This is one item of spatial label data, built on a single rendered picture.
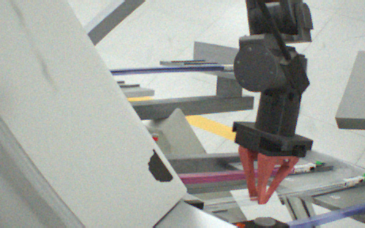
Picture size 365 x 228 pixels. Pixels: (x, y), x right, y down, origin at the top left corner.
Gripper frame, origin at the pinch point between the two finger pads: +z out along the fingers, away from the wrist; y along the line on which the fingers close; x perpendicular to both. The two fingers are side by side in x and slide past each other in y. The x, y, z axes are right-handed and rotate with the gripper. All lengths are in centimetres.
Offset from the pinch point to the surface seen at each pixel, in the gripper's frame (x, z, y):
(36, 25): -56, -21, 39
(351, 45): 152, -23, -100
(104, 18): -36.5, -20.8, 12.7
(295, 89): -11.1, -16.4, 12.0
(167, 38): 135, -6, -198
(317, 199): 11.5, 0.8, 2.0
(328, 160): 30.3, -1.2, -11.7
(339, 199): 15.3, 0.6, 4.0
